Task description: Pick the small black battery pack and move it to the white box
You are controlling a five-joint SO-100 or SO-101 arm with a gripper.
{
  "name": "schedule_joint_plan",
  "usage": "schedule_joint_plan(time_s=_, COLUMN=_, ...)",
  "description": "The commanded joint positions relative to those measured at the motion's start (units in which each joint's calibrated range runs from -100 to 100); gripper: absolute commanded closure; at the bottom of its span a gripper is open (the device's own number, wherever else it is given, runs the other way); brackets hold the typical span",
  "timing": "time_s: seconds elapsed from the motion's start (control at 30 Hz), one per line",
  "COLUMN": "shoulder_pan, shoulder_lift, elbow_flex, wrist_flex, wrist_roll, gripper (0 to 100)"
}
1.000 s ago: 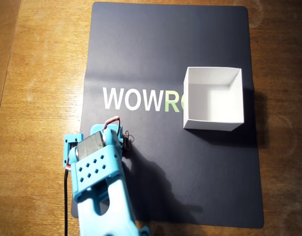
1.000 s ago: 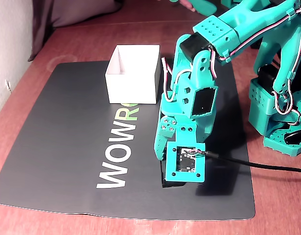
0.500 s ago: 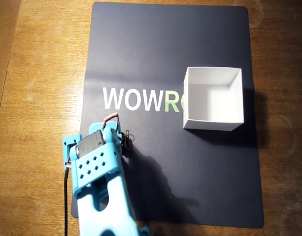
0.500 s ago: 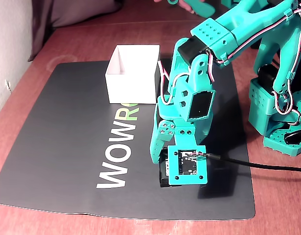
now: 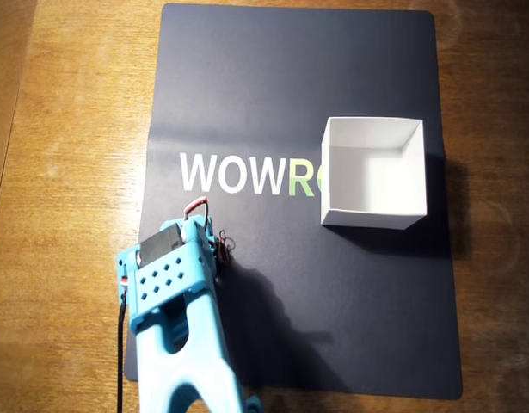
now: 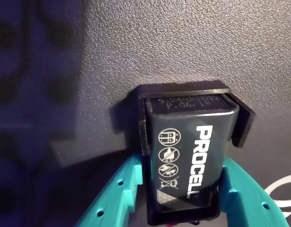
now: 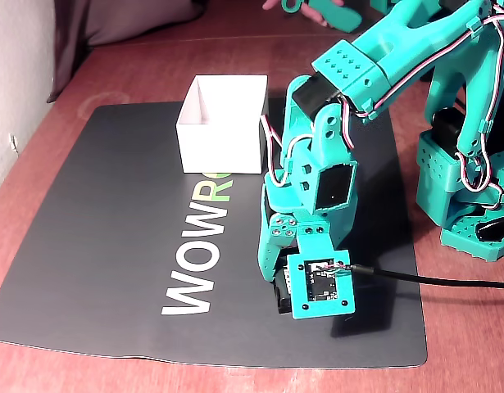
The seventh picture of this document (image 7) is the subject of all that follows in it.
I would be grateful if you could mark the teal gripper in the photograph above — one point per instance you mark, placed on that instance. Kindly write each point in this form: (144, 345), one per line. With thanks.
(283, 228)

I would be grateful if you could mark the teal robot arm base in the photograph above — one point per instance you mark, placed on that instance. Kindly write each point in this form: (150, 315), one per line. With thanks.
(436, 176)

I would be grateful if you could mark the grey cloth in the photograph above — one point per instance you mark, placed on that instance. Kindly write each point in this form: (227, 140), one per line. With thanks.
(112, 20)

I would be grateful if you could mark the dark mat with WOWRO print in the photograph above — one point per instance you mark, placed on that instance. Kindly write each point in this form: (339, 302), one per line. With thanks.
(112, 225)

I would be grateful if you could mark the teal leader arm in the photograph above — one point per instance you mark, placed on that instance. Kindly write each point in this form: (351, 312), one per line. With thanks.
(341, 16)

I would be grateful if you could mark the person's hand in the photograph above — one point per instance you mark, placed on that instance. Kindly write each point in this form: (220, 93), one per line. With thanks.
(315, 15)

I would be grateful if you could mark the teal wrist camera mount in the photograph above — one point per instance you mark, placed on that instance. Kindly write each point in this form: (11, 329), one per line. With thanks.
(301, 303)

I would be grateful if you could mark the white open cardboard box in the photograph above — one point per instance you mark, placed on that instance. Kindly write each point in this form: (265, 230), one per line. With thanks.
(219, 143)

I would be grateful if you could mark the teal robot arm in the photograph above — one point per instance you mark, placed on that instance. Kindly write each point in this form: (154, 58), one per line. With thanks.
(399, 41)

